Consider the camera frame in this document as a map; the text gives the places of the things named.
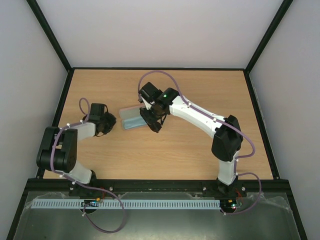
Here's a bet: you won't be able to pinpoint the light blue cleaning cloth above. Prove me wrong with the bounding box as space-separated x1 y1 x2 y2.
122 116 147 130

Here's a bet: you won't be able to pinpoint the black aviator sunglasses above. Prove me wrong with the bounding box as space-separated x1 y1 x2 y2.
147 120 163 133

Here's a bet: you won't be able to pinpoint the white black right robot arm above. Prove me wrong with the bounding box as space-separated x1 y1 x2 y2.
138 83 243 196

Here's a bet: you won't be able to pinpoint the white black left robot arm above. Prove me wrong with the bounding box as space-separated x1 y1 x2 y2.
36 103 117 190

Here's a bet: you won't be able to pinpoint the grey metal front plate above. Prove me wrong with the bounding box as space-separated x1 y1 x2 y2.
13 192 300 240

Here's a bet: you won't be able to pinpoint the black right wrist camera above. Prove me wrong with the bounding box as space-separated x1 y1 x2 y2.
138 82 163 103

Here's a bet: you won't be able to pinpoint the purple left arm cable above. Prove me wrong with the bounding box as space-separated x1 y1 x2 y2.
49 97 126 233

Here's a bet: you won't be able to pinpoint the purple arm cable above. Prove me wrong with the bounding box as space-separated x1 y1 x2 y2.
137 70 263 217
49 97 126 233

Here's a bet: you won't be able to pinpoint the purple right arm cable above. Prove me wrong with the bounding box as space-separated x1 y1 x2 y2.
137 70 263 217

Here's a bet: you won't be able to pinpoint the light blue slotted cable duct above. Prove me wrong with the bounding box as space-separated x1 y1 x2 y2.
30 199 221 210

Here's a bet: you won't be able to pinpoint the black front mounting rail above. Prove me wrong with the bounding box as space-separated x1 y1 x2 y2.
24 177 291 198

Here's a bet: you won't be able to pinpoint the black left corner frame post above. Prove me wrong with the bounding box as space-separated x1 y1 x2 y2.
26 0 72 72

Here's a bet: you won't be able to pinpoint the black corner frame post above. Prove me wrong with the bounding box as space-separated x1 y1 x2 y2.
244 0 294 73
26 0 72 72

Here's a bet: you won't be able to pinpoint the black right corner frame post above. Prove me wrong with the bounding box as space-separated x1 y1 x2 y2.
244 0 294 73

